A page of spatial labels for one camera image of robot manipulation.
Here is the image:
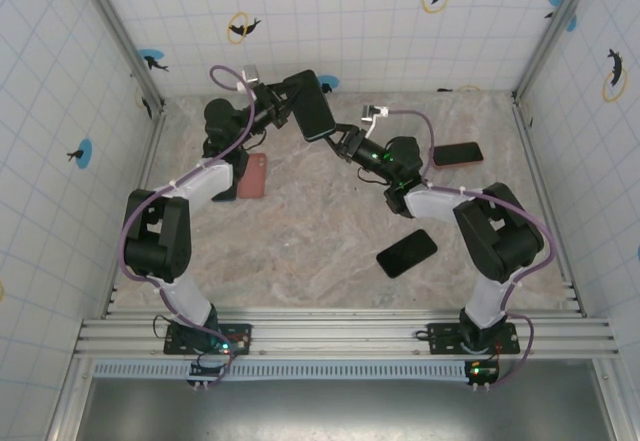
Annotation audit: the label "grey metal panel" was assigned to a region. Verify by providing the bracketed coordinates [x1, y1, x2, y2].
[74, 379, 617, 441]

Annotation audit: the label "salmon pink phone case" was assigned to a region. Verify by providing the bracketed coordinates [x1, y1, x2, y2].
[236, 152, 268, 200]

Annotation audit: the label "aluminium lower frame strut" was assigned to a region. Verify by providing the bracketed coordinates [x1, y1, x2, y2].
[594, 358, 632, 441]
[47, 358, 96, 441]

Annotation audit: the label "aluminium front rail beams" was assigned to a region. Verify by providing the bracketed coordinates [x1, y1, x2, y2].
[73, 308, 620, 361]

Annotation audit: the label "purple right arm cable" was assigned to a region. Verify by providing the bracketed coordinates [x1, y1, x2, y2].
[384, 108, 559, 392]

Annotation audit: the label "black phone with red edge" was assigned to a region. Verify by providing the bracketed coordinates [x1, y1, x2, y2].
[429, 141, 486, 169]

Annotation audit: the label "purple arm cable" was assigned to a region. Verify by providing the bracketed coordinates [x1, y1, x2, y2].
[384, 108, 559, 392]
[117, 64, 257, 392]

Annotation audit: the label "aluminium corner post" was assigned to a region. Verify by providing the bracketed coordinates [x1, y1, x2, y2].
[513, 0, 600, 101]
[73, 0, 167, 112]

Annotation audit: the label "aluminium side rail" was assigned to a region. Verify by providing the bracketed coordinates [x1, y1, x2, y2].
[512, 91, 587, 318]
[102, 103, 169, 318]

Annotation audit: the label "white slotted cable duct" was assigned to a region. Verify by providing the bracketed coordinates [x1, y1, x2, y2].
[92, 360, 474, 381]

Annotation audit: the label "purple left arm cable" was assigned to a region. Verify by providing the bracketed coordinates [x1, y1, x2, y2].
[117, 64, 257, 392]

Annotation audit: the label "black smartphone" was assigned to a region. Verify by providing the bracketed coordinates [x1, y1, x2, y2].
[288, 69, 338, 143]
[212, 160, 241, 204]
[429, 141, 486, 169]
[375, 229, 439, 279]

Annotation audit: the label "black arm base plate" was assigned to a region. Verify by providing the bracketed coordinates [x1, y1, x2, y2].
[428, 321, 520, 356]
[164, 321, 253, 357]

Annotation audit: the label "small black controller board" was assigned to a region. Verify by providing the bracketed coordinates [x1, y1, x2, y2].
[187, 360, 232, 392]
[463, 359, 500, 392]

